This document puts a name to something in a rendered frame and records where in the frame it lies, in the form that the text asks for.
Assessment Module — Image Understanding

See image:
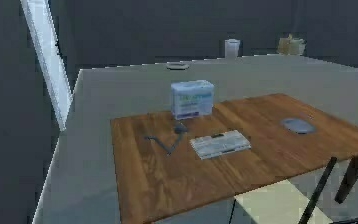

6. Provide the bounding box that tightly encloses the black chair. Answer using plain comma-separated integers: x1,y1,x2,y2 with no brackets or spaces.
297,156,358,224

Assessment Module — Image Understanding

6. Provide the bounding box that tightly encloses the grey bent rod with knob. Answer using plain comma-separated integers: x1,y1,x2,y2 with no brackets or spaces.
143,122,189,156

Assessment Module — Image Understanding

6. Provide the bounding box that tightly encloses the bright window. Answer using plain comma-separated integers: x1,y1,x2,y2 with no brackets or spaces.
19,0,73,132

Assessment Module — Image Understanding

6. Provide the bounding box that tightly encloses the white bin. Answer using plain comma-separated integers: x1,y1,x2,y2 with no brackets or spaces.
224,38,241,60

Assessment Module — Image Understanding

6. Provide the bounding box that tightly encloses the grey round plate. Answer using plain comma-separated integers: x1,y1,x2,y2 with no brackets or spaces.
280,117,317,135

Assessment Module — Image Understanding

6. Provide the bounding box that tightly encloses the brown wooden table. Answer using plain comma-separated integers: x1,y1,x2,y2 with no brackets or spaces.
109,92,358,224

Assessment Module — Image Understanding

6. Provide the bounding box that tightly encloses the beige lumpy object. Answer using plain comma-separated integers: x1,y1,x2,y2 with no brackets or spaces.
276,33,307,57

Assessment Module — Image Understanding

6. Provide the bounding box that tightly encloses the grey flat dish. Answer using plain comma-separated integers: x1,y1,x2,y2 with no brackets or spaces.
166,61,190,71

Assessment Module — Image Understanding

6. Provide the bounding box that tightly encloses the pale blue printed box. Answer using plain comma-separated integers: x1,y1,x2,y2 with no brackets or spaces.
170,79,215,121

